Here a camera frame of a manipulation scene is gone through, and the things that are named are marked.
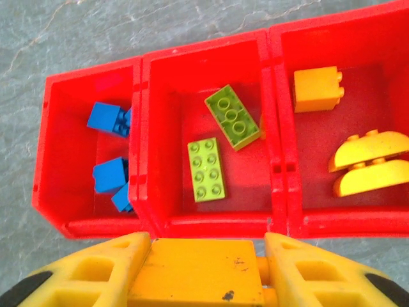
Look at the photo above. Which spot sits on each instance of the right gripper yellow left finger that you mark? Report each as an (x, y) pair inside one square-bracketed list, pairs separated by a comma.
[(80, 275)]

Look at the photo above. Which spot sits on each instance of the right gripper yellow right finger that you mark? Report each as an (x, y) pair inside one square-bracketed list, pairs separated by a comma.
[(319, 281)]

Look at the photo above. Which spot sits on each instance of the blue lego brick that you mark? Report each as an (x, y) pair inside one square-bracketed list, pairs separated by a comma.
[(123, 199), (103, 118), (110, 176)]

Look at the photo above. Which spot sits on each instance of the orange half-round lego brick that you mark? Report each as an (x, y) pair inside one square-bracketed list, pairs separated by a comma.
[(367, 150), (370, 179)]

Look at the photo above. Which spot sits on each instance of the orange square lego brick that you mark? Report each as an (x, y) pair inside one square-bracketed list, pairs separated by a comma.
[(198, 275), (316, 89)]

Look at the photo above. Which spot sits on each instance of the green long lego brick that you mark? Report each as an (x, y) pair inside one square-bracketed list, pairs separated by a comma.
[(207, 169), (231, 116)]

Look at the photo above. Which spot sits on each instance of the red plastic bin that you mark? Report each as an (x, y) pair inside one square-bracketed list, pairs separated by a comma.
[(64, 144), (319, 153), (159, 128)]

